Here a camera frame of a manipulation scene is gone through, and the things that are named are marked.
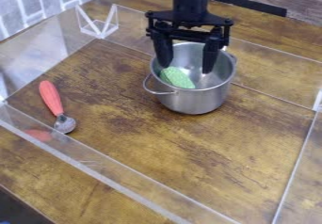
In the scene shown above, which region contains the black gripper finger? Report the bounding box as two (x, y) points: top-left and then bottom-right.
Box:
(150, 31), (173, 68)
(202, 36), (221, 73)

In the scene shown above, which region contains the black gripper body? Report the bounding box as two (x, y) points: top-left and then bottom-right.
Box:
(144, 0), (233, 46)

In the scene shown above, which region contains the green knitted object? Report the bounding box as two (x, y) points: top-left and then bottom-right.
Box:
(160, 67), (194, 88)

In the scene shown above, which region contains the silver metal pot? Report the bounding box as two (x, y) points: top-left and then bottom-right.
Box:
(142, 42), (236, 115)

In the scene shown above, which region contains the clear acrylic corner bracket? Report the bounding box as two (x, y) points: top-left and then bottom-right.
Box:
(74, 5), (117, 39)

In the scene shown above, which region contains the black strip on wall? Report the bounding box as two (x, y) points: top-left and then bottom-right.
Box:
(223, 0), (287, 17)

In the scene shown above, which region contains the orange handled metal spoon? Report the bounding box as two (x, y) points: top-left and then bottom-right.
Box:
(38, 80), (76, 134)

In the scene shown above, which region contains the clear acrylic enclosure wall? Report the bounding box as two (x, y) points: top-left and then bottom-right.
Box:
(0, 104), (240, 224)

